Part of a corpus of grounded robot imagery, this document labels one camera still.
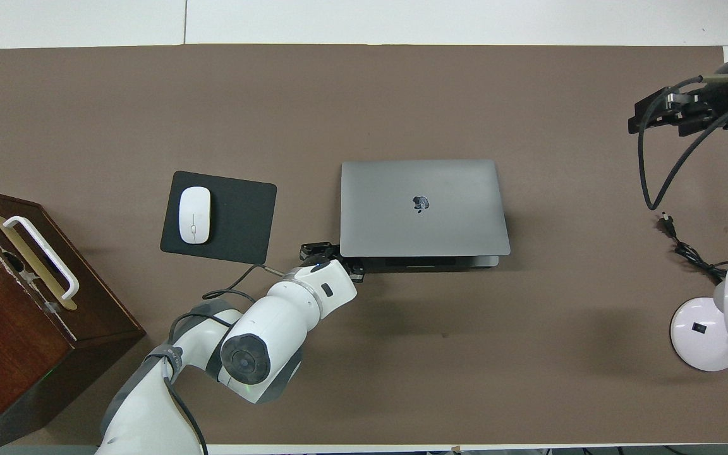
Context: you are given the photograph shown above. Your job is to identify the brown table mat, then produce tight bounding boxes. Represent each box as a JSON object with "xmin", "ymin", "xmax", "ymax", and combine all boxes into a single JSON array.
[{"xmin": 0, "ymin": 43, "xmax": 728, "ymax": 446}]

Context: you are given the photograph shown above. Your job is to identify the white computer mouse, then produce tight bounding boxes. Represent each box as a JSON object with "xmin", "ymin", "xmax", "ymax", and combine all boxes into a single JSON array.
[{"xmin": 178, "ymin": 186, "xmax": 212, "ymax": 245}]

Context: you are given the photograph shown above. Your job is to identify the black mouse pad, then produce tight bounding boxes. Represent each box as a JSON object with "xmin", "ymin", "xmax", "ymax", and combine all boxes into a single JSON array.
[{"xmin": 160, "ymin": 171, "xmax": 277, "ymax": 266}]

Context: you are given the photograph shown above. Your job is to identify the white box handle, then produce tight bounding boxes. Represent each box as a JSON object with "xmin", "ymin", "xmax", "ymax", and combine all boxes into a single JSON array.
[{"xmin": 3, "ymin": 217, "xmax": 80, "ymax": 301}]

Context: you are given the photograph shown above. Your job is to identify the silver grey laptop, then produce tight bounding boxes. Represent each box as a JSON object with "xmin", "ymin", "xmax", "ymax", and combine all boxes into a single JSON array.
[{"xmin": 339, "ymin": 159, "xmax": 512, "ymax": 274}]

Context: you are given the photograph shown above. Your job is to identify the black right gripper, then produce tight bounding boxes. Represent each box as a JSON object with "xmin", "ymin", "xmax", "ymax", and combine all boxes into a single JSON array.
[{"xmin": 628, "ymin": 62, "xmax": 728, "ymax": 137}]

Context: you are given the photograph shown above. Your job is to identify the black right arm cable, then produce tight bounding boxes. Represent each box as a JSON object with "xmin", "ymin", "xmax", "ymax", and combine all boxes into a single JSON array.
[{"xmin": 638, "ymin": 75, "xmax": 728, "ymax": 211}]

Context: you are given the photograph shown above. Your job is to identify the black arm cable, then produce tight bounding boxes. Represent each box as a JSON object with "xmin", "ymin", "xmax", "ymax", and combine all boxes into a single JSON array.
[
  {"xmin": 162, "ymin": 264, "xmax": 286, "ymax": 455},
  {"xmin": 638, "ymin": 75, "xmax": 728, "ymax": 211}
]

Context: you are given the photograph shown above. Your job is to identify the black lamp power cable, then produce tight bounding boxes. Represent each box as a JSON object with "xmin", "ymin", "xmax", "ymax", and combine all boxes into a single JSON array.
[{"xmin": 658, "ymin": 213, "xmax": 728, "ymax": 285}]

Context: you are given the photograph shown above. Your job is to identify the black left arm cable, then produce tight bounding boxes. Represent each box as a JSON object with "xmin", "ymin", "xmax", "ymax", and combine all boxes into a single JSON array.
[{"xmin": 162, "ymin": 264, "xmax": 286, "ymax": 455}]

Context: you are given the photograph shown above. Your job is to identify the white desk lamp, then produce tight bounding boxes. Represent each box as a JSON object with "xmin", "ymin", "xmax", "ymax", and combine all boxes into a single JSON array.
[{"xmin": 670, "ymin": 261, "xmax": 728, "ymax": 372}]

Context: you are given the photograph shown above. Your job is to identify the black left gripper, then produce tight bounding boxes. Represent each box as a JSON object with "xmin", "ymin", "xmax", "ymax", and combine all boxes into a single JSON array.
[{"xmin": 300, "ymin": 241, "xmax": 366, "ymax": 283}]

